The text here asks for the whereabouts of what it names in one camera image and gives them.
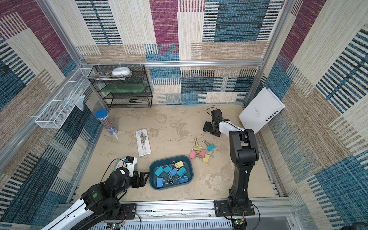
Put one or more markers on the teal plastic storage box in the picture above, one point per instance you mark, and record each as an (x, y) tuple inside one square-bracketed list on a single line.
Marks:
[(166, 162)]

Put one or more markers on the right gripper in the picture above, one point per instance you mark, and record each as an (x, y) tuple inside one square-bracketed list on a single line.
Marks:
[(209, 128)]

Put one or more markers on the blue binder clip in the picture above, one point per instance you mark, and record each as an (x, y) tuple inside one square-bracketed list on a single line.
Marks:
[(183, 179), (173, 172), (160, 183)]

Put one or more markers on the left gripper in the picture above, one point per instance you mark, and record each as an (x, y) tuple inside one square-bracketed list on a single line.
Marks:
[(142, 182)]

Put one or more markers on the blue-lid pencil tube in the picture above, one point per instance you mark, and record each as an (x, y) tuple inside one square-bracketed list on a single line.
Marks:
[(103, 117)]

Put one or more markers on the black wire shelf rack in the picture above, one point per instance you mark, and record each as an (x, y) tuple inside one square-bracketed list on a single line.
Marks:
[(121, 100)]

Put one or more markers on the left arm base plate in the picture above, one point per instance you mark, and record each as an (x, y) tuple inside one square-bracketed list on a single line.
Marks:
[(126, 211)]

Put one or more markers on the teal binder clip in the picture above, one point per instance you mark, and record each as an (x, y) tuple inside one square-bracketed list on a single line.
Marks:
[(159, 171), (181, 172), (210, 147), (168, 169)]

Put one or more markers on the pink binder clip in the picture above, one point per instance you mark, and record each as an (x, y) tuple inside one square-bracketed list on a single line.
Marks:
[(202, 153), (192, 154)]

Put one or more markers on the magazines on shelf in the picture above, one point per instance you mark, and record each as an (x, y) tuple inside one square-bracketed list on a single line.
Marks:
[(105, 75)]

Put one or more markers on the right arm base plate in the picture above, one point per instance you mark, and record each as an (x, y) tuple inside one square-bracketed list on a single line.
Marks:
[(223, 209)]

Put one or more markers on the black stapler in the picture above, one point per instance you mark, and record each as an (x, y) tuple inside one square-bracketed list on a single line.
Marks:
[(137, 101)]

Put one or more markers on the green round alarm clock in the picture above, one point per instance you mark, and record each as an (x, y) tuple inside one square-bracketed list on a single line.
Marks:
[(120, 163)]

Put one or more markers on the green tray on shelf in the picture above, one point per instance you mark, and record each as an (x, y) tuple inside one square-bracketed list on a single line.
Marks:
[(124, 88)]

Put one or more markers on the yellow binder clip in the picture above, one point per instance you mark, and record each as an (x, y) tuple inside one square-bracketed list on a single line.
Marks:
[(197, 146), (206, 158), (178, 165)]

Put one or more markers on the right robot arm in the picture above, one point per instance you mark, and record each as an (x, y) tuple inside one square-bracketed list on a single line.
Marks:
[(244, 153)]

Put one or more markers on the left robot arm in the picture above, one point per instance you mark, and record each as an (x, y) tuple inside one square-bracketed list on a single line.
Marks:
[(101, 202)]

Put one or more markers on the white booklet on stand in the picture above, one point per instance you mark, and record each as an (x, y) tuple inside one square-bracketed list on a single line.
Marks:
[(264, 107)]

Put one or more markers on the white wire wall basket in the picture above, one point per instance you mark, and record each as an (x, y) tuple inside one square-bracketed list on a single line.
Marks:
[(56, 111)]

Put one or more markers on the packaged ruler card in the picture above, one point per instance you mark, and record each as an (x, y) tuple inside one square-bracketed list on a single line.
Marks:
[(143, 143)]

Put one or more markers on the white oval device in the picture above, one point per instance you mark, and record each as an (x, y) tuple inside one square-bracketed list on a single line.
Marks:
[(121, 72)]

